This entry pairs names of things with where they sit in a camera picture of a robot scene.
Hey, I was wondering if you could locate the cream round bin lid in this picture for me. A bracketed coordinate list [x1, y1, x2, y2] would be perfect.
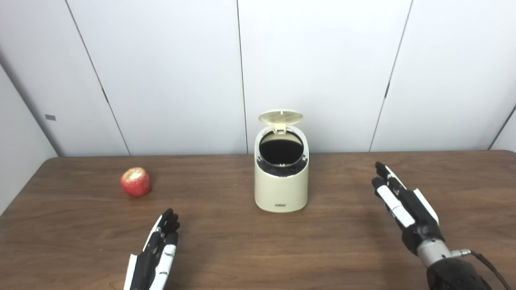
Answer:
[258, 110, 304, 133]

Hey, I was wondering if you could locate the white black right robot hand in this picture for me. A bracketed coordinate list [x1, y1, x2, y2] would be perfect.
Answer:
[371, 162, 444, 256]

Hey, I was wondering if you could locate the cream-colored round bin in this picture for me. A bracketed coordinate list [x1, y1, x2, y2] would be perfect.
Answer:
[254, 124, 310, 213]

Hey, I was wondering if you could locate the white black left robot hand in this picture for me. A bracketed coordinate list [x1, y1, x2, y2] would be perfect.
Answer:
[123, 208, 181, 290]

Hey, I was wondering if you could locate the red apple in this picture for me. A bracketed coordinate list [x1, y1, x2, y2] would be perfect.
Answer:
[120, 167, 152, 198]

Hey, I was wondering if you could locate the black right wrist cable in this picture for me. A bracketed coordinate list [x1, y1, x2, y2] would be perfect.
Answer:
[451, 249, 512, 290]

